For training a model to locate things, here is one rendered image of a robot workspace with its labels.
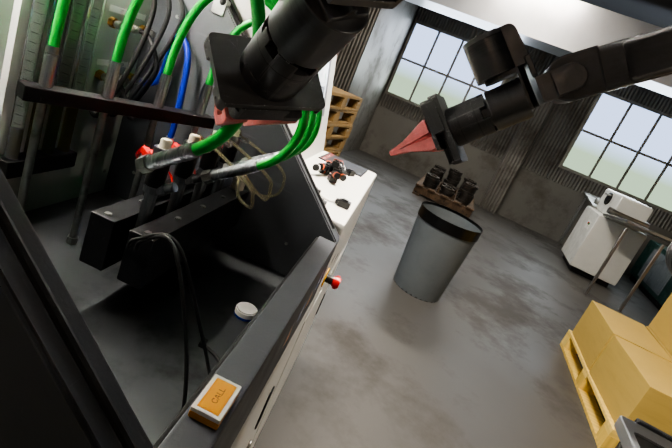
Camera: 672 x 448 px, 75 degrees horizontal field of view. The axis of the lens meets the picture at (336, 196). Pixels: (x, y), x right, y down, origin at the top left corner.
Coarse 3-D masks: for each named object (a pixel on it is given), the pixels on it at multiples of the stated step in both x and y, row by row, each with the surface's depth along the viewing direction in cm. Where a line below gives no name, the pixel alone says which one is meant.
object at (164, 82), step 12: (204, 0) 72; (264, 0) 70; (192, 12) 73; (180, 36) 74; (168, 60) 75; (168, 72) 76; (168, 84) 77; (156, 96) 77; (312, 120) 73; (300, 144) 74; (264, 156) 76; (288, 156) 75
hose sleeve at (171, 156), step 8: (184, 144) 48; (192, 144) 47; (160, 152) 50; (168, 152) 49; (176, 152) 48; (184, 152) 47; (192, 152) 47; (144, 160) 51; (152, 160) 50; (160, 160) 49; (168, 160) 49; (176, 160) 48; (184, 160) 48; (152, 168) 51
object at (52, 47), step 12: (60, 0) 59; (252, 0) 42; (60, 12) 60; (252, 12) 42; (264, 12) 42; (60, 24) 61; (252, 24) 42; (60, 36) 61; (252, 36) 42; (48, 48) 61; (60, 48) 62; (216, 132) 45; (228, 132) 44; (204, 144) 46; (216, 144) 45
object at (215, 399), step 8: (216, 384) 43; (224, 384) 44; (208, 392) 42; (216, 392) 42; (224, 392) 43; (232, 392) 43; (200, 400) 41; (208, 400) 41; (216, 400) 41; (224, 400) 42; (208, 408) 40; (216, 408) 41; (192, 416) 40; (200, 416) 40; (224, 416) 41; (208, 424) 40; (216, 424) 40
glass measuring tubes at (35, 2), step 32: (32, 0) 64; (96, 0) 72; (32, 32) 64; (64, 32) 71; (32, 64) 66; (64, 64) 72; (0, 96) 66; (0, 128) 68; (64, 128) 78; (0, 160) 68; (64, 160) 79
